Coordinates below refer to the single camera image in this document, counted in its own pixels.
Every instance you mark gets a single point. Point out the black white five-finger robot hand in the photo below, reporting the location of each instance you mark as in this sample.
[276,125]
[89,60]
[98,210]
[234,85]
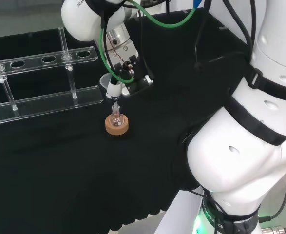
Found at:
[130,51]

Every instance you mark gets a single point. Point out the clear funnel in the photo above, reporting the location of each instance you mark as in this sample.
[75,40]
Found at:
[104,81]

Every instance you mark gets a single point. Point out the clear round-bottom flask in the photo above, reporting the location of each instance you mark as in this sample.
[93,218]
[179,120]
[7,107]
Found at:
[116,119]

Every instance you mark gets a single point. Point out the clear funnel stand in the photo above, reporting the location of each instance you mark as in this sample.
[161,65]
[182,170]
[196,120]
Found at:
[47,102]

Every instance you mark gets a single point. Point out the black cloth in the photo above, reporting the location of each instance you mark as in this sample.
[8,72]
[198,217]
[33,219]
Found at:
[84,170]

